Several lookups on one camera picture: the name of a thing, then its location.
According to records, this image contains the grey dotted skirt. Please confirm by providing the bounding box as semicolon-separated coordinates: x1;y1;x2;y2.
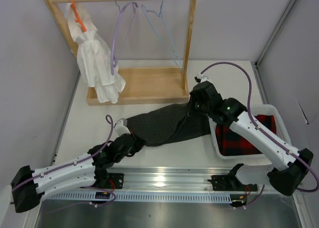
127;103;211;147

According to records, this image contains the light blue wire hanger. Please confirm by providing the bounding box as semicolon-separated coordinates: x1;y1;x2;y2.
142;0;183;71

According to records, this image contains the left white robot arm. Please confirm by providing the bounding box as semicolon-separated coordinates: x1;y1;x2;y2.
11;133;145;213

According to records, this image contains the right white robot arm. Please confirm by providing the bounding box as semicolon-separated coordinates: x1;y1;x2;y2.
188;77;314;196

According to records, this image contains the orange plastic hanger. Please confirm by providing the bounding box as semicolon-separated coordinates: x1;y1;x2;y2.
70;0;87;32

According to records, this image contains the wooden clothes rack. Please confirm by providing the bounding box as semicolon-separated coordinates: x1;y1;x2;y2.
44;0;196;105

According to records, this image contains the white plastic basket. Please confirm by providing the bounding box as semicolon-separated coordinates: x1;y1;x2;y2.
209;105;291;160

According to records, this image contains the red black plaid garment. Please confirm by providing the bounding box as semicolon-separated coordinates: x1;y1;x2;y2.
215;114;277;157

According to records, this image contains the white ruffled garment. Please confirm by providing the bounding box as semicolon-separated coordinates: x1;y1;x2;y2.
65;3;126;104

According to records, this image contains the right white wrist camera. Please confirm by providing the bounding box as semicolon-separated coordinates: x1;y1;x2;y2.
194;73;209;83

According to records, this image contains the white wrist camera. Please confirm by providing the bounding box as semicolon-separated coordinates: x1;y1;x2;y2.
114;118;131;136
194;73;209;83

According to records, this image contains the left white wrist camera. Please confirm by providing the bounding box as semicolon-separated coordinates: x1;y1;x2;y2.
114;118;131;136

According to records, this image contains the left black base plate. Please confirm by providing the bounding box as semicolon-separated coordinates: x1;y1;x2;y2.
95;173;124;190

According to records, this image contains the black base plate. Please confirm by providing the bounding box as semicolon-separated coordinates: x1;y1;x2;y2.
207;175;237;191
95;173;124;190

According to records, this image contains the aluminium mounting rail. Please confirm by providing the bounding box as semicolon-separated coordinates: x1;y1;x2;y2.
37;166;277;191

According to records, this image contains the white slotted cable duct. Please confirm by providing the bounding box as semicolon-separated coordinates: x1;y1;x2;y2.
48;190;232;204

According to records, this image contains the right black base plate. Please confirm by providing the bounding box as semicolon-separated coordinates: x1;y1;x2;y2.
207;175;237;191

